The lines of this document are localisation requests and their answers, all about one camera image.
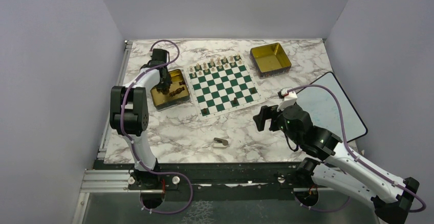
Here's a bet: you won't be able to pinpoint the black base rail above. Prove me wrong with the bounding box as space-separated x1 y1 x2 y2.
128 161 353 203

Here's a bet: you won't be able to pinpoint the empty gold tin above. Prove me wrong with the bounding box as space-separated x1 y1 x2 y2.
249 42 292 79

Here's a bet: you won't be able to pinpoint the gold tin with dark pieces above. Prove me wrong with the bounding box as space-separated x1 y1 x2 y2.
150 69 190 111

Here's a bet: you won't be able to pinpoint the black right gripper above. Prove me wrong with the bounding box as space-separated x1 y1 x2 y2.
253 101 301 145

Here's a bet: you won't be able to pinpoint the green white chess board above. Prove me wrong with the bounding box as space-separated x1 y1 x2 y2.
184 60 265 120

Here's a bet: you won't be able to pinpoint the white tablet with black frame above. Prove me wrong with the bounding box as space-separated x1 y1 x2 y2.
297 72 368 142

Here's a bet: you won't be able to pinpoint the light wooden chess pieces row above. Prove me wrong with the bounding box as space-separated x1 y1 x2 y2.
185 55 249 79

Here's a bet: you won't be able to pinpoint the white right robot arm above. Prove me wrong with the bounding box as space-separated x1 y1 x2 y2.
253 104 419 223

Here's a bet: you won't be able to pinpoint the dark brown pawn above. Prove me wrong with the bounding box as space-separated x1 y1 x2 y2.
249 87 257 95

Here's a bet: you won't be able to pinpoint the dark chess pieces in tin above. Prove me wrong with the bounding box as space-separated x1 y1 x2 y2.
157 81 186 97

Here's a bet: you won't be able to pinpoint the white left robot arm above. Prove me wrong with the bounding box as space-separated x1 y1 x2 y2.
109 49 172 189

